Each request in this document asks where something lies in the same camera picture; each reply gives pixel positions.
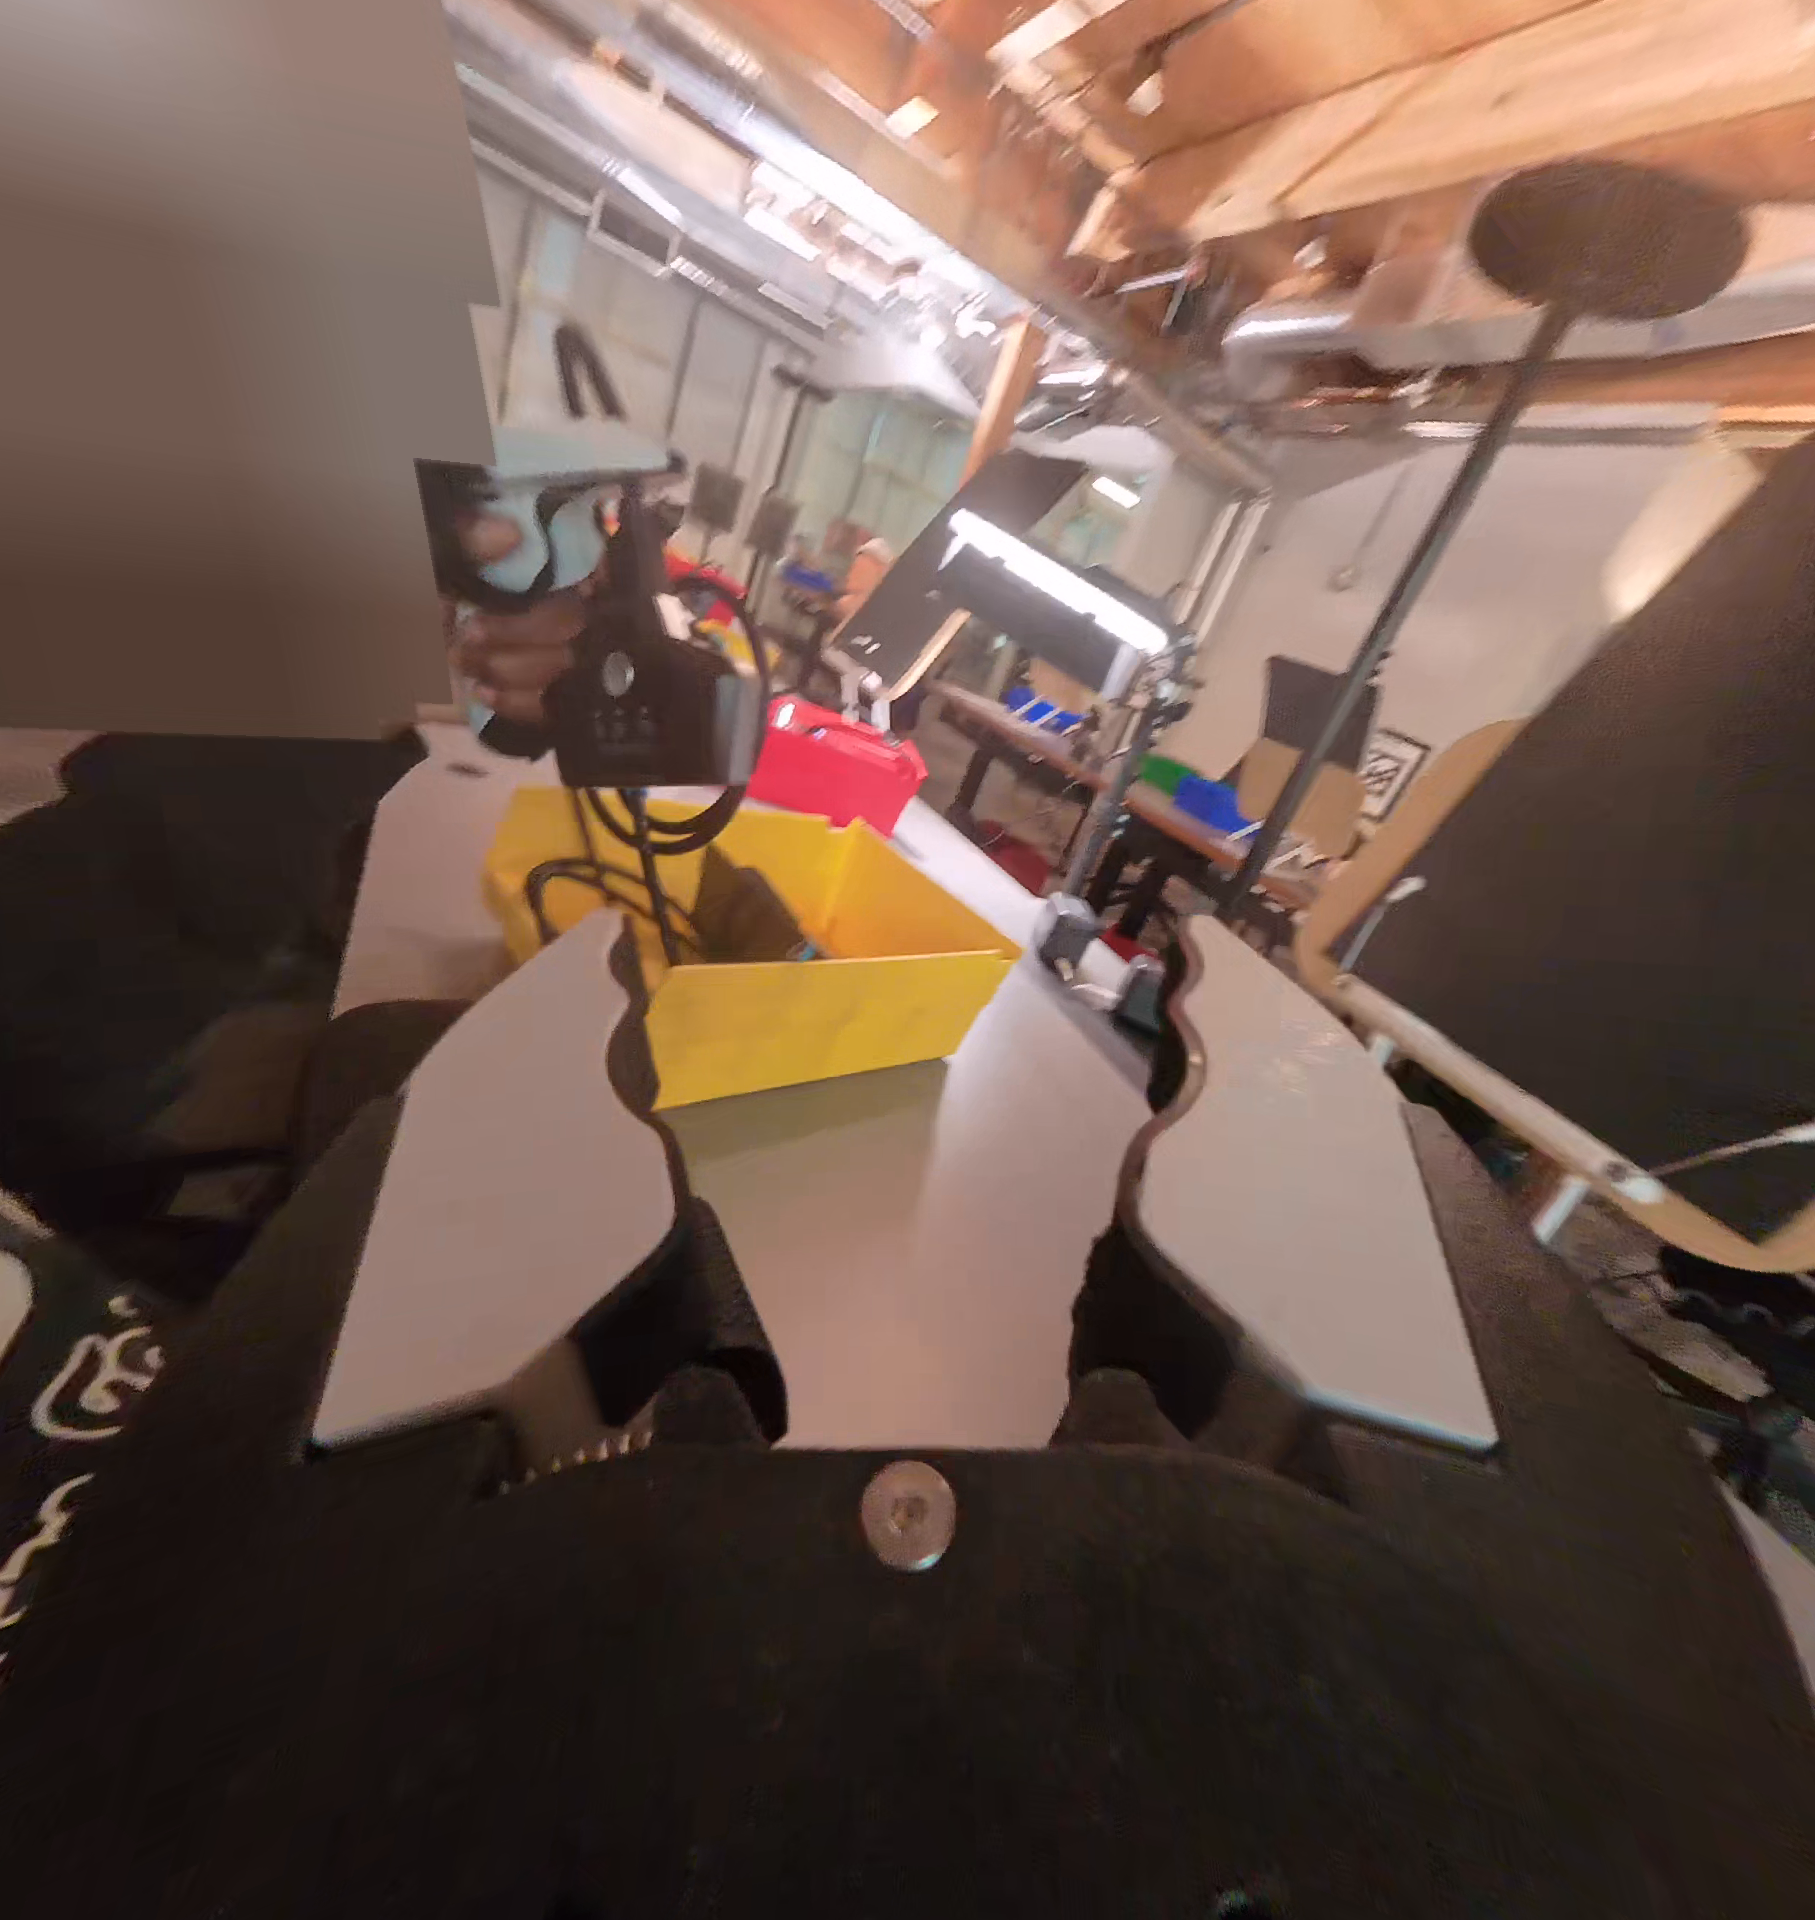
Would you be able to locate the grey metal table clamp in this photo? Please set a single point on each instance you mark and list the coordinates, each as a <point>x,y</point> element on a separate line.
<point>1069,930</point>
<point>1139,997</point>

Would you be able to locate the black stand pole with disc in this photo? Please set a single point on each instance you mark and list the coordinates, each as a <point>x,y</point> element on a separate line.
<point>1597,239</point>

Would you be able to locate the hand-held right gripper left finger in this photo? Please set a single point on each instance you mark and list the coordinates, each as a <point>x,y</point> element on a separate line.
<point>502,1169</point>

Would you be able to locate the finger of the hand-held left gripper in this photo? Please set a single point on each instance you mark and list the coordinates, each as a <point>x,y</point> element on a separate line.
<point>734,731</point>

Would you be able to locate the green plastic bin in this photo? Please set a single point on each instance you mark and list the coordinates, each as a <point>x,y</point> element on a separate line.
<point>1166,767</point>

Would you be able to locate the wooden workbench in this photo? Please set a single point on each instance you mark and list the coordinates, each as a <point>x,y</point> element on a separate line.
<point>1145,811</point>

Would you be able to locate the small black tan-edged panel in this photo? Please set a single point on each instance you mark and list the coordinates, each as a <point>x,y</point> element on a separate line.
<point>1317,720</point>

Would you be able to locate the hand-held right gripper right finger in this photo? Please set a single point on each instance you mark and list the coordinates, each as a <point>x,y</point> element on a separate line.
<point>1297,1198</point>

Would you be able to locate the person's left hand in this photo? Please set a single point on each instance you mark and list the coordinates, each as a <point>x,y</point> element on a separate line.
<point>526,660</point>

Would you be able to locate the black white marker sign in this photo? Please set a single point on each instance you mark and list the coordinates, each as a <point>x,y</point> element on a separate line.
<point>1392,772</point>

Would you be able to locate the led light panel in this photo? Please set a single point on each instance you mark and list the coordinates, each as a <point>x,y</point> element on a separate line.
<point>1055,587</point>

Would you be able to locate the person's black printed sweatshirt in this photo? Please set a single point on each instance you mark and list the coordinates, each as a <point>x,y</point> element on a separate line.
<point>95,974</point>

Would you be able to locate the yellow plastic bin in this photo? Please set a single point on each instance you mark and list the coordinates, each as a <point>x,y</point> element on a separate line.
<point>819,1021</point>

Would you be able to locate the black wood-trimmed divider panel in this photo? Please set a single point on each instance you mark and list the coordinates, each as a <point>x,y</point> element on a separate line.
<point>1671,842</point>

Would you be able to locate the blue plastic bin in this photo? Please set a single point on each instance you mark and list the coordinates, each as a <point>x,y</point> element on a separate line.
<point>1044,718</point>
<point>1216,804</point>

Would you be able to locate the red plastic bin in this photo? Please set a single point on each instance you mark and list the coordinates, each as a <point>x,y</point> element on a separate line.
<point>833,781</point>

